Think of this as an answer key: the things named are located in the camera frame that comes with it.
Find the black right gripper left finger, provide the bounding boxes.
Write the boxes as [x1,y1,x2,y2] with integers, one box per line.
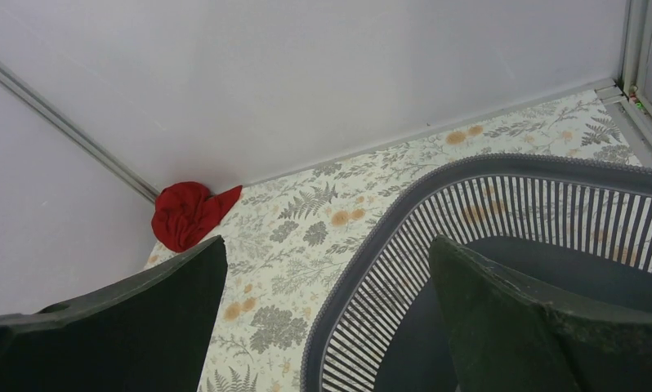
[0,236,228,391]

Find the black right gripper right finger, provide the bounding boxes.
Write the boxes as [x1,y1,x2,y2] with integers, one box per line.
[429,236,652,391]

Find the grey slotted trash bin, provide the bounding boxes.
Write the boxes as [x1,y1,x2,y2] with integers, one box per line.
[300,154,652,391]

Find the red crumpled cloth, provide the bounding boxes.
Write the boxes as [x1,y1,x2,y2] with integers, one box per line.
[151,181,243,253]

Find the floral patterned table mat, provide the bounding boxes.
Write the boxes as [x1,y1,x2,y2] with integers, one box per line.
[144,89,644,392]

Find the aluminium frame post right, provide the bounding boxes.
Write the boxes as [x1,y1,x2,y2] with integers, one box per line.
[597,1,652,167]

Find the aluminium frame post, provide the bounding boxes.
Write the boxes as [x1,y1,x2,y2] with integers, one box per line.
[597,1,652,167]
[0,61,160,203]

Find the aluminium frame post left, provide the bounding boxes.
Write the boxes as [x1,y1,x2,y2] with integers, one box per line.
[0,61,160,203]

